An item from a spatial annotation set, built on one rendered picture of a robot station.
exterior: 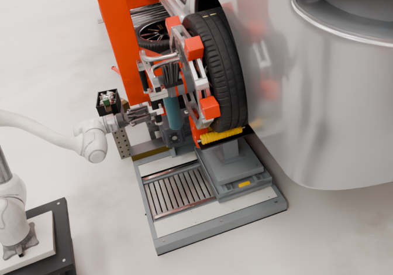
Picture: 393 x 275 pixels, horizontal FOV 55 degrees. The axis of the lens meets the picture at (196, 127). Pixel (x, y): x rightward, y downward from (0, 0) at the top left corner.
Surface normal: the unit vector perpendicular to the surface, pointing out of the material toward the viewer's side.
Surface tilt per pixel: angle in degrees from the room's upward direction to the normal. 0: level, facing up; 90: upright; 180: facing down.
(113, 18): 90
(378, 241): 0
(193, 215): 0
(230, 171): 0
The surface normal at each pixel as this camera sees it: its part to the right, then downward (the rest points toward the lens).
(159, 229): -0.15, -0.78
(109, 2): 0.29, 0.55
